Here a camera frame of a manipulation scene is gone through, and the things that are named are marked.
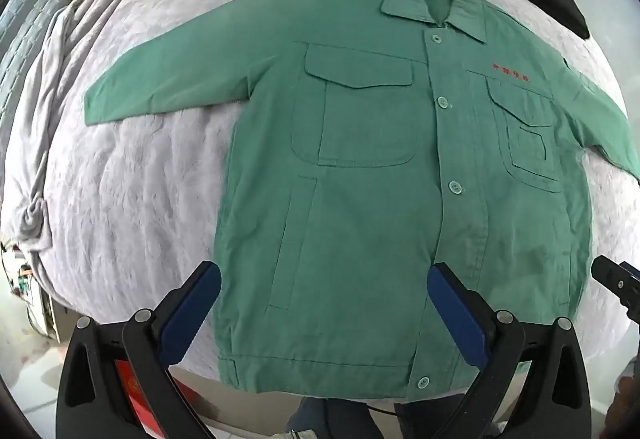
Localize green work jacket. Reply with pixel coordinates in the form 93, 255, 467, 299
85, 0, 639, 401

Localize red box under bed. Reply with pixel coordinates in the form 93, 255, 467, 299
115, 360, 207, 438

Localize clutter beside bed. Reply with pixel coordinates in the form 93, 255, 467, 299
1, 241, 55, 339

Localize lavender plush bed blanket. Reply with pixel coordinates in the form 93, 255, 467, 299
1, 0, 639, 382

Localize person's blue jeans legs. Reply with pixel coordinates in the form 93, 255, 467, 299
284, 394, 402, 439

